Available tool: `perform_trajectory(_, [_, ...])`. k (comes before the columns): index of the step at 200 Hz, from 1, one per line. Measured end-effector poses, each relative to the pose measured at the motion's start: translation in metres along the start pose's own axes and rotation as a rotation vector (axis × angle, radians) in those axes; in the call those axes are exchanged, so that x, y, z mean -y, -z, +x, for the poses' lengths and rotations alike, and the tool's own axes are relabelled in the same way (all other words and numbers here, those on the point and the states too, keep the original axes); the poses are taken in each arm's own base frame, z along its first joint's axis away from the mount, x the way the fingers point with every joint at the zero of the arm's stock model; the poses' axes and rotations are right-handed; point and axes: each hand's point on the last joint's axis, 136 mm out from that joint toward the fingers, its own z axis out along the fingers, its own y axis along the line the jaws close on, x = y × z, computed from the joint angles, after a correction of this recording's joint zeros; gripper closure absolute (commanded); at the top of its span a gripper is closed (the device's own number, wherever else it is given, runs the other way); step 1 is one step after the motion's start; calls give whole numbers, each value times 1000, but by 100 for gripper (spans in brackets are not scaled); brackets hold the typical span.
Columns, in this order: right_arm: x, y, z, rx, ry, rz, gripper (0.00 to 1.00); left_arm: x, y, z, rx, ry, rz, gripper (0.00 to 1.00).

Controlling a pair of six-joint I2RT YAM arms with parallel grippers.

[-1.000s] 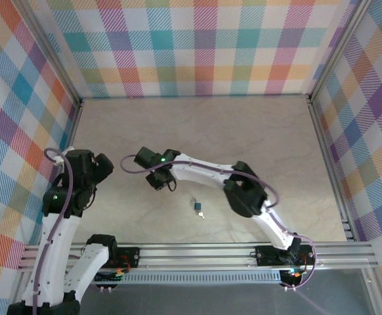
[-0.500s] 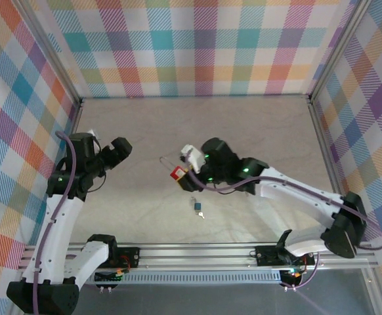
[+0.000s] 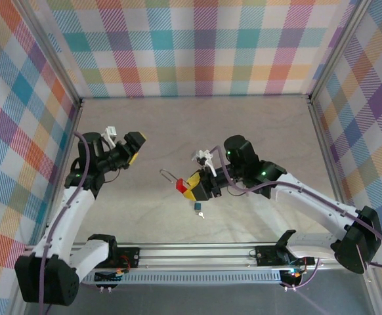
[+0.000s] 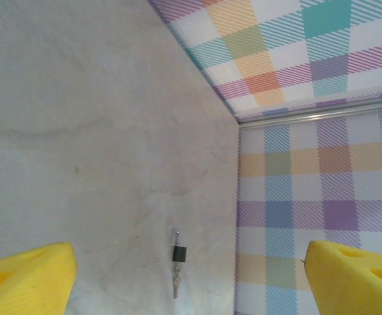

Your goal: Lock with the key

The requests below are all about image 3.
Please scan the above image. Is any red padlock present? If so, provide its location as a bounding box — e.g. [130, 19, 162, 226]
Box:
[159, 168, 189, 195]

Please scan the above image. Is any small circuit board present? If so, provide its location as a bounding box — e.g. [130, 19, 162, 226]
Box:
[94, 268, 128, 284]
[282, 266, 307, 287]

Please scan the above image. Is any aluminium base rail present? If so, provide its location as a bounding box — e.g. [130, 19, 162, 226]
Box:
[69, 241, 345, 272]

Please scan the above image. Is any thin aluminium frame rail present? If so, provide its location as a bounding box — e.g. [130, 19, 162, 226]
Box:
[81, 94, 311, 100]

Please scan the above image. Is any grey slotted cable duct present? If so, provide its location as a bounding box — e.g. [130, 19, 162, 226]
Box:
[79, 270, 284, 287]

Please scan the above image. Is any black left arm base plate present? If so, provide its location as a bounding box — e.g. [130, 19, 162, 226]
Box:
[110, 246, 142, 273]

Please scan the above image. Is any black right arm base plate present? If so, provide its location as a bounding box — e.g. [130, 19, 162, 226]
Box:
[255, 245, 316, 267]

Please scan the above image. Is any aluminium frame post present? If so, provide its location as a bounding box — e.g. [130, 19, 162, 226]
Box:
[307, 0, 375, 103]
[362, 272, 382, 315]
[15, 0, 84, 106]

